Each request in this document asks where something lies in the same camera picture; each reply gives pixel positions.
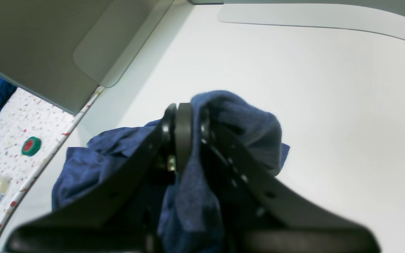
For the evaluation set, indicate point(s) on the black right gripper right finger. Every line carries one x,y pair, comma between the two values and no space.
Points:
262,215

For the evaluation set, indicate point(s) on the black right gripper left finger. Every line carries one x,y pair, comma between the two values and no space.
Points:
121,214

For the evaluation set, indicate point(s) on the navy blue t-shirt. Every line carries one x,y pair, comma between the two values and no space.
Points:
190,220

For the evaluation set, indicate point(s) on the green tape roll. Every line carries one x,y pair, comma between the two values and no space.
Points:
31,146

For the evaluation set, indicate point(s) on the terrazzo patterned side table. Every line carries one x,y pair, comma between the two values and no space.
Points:
26,115

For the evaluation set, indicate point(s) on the grey plastic bin right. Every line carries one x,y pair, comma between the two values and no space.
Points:
63,50

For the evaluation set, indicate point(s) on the grey plastic bin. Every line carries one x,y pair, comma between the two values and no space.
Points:
63,50
384,17

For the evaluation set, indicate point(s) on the grey plastic bin front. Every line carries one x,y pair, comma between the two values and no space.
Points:
384,17

